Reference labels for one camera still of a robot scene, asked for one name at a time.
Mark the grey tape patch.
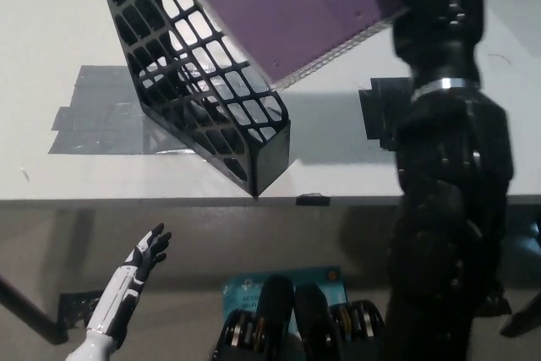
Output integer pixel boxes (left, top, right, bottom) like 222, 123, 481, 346
47, 64, 297, 157

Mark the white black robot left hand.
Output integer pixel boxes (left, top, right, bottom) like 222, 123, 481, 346
85, 222, 173, 343

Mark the purple spiral notebook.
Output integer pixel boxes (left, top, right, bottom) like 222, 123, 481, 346
167, 0, 512, 92

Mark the black table leg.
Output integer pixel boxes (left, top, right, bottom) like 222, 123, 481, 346
498, 293, 541, 336
0, 274, 69, 345

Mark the black lattice magazine stand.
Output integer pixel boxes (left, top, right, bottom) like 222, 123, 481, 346
91, 0, 292, 198

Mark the black tape patch on table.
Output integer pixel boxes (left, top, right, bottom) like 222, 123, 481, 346
358, 77, 418, 153

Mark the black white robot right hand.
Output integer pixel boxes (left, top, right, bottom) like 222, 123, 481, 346
378, 0, 487, 92

